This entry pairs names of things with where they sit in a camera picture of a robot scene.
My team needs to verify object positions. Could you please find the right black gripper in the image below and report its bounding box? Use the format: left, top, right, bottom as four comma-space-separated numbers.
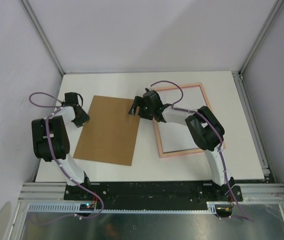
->
129, 96, 154, 121

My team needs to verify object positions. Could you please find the brown cardboard backing board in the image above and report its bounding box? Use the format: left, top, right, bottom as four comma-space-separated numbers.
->
74, 95, 140, 166

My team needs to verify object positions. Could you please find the pink wooden picture frame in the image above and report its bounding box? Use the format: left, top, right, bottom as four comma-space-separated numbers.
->
145, 81, 226, 160

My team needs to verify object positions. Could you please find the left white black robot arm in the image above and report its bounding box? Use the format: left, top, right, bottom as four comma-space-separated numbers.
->
31, 92, 92, 200

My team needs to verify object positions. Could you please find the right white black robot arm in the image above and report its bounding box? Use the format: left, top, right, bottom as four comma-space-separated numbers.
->
128, 89, 234, 201

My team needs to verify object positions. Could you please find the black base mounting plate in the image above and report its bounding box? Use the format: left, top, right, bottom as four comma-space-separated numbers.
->
64, 181, 243, 211

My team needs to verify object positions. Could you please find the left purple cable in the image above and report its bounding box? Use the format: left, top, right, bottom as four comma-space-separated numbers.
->
29, 92, 104, 226

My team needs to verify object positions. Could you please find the white slotted cable duct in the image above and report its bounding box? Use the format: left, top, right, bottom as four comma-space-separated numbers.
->
26, 201, 232, 215

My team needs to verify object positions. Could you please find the aluminium frame rail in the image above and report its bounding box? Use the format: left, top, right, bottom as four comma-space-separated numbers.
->
19, 0, 65, 77

